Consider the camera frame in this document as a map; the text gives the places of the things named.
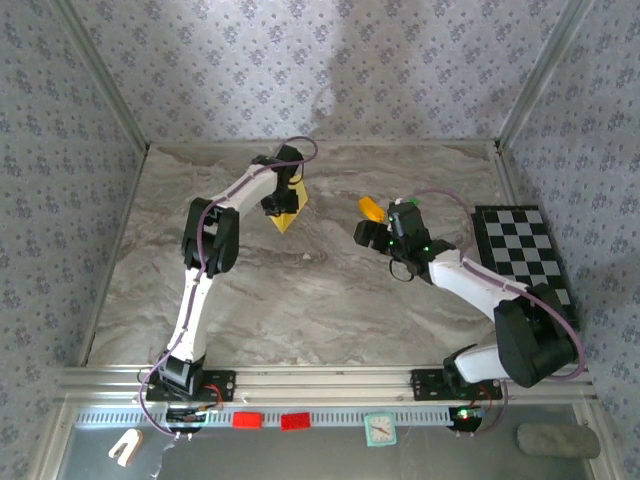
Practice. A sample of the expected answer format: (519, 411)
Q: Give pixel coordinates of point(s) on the aluminium frame post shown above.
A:
(541, 75)
(102, 75)

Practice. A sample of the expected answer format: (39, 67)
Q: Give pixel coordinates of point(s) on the white plastic clip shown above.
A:
(131, 442)

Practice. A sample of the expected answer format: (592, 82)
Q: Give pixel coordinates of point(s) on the red flat brick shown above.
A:
(295, 421)
(247, 420)

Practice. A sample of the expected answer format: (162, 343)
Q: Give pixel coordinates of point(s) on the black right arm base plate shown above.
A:
(425, 385)

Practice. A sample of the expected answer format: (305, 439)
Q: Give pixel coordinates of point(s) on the grey metal shelf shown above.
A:
(300, 460)

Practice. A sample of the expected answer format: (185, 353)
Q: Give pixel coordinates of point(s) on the circuit board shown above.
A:
(465, 415)
(187, 415)

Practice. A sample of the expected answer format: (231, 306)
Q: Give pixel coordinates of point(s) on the aluminium mounting rail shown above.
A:
(325, 382)

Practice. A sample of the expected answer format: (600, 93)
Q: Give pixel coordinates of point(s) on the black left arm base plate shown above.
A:
(220, 385)

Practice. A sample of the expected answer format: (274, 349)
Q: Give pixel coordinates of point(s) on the small mint clock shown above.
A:
(380, 429)

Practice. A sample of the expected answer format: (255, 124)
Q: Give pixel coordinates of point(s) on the left circuit board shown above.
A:
(187, 415)

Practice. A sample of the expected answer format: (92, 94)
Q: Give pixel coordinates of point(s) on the yellow toy block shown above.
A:
(372, 209)

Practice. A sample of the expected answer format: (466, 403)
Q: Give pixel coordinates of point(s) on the black white chessboard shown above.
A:
(520, 240)

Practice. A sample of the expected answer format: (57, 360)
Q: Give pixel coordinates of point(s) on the grey stone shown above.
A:
(557, 441)

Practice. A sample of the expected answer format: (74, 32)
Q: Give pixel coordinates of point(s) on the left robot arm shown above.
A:
(192, 310)

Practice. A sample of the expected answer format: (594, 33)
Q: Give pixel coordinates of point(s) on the right circuit board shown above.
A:
(465, 415)

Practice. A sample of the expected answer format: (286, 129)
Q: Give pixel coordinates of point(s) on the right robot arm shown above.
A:
(470, 285)

